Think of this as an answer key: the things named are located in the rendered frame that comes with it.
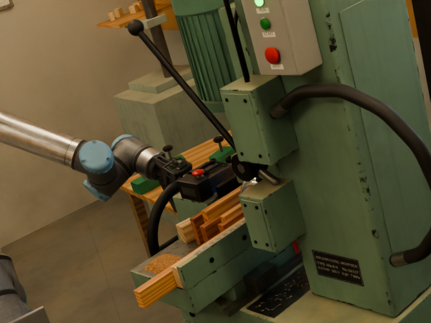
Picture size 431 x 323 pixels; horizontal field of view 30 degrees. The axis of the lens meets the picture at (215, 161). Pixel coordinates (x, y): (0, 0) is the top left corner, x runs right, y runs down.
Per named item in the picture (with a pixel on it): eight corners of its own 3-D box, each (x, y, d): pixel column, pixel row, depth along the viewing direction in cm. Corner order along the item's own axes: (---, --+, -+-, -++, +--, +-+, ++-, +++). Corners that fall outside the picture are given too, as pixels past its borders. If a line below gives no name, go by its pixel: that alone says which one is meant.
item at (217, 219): (276, 198, 196) (270, 179, 194) (281, 200, 195) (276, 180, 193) (205, 247, 182) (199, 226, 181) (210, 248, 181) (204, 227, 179)
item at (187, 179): (211, 174, 206) (205, 154, 204) (240, 179, 198) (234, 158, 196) (173, 197, 199) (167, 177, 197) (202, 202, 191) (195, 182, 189)
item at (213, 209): (260, 205, 195) (253, 177, 193) (265, 206, 194) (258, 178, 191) (209, 239, 185) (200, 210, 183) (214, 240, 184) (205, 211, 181)
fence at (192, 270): (358, 166, 201) (354, 146, 199) (363, 166, 200) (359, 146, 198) (183, 288, 167) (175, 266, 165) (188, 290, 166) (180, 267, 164)
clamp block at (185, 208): (221, 202, 211) (212, 172, 208) (257, 209, 201) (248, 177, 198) (180, 229, 203) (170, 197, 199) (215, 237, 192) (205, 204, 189)
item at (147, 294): (324, 180, 199) (320, 165, 197) (330, 181, 197) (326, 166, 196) (139, 307, 165) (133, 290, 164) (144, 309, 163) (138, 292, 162)
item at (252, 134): (266, 144, 159) (247, 73, 154) (299, 148, 153) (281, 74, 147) (236, 162, 155) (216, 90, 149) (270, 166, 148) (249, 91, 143)
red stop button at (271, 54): (269, 62, 139) (265, 46, 138) (282, 62, 137) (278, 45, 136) (265, 65, 138) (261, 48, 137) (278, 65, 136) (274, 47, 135)
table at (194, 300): (282, 175, 225) (277, 155, 223) (369, 187, 202) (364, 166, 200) (113, 285, 191) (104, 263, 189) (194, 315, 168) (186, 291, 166)
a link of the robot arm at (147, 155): (136, 180, 240) (161, 166, 245) (147, 186, 237) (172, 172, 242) (134, 155, 234) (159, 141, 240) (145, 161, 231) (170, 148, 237)
